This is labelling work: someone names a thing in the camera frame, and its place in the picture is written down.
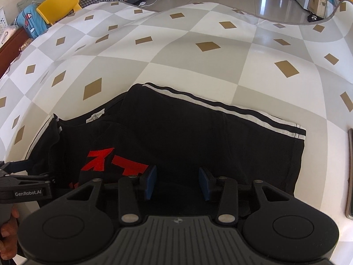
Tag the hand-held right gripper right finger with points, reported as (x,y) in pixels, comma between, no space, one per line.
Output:
(205,183)

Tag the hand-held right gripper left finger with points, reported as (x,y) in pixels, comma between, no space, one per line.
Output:
(151,182)

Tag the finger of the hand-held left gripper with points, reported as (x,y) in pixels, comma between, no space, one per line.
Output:
(27,181)
(13,167)

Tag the black t-shirt with red print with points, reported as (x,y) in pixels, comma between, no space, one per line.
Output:
(179,138)

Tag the person's left hand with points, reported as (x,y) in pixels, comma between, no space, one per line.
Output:
(8,240)

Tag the brown wooden cabinet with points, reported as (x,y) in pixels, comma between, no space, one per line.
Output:
(11,52)

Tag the blue printed cloth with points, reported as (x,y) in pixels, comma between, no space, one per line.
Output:
(30,22)

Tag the smartphone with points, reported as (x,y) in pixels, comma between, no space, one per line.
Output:
(350,212)

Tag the yellow plastic chair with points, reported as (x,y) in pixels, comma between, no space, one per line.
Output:
(59,1)

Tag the black slipper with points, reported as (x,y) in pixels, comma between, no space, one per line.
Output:
(315,18)

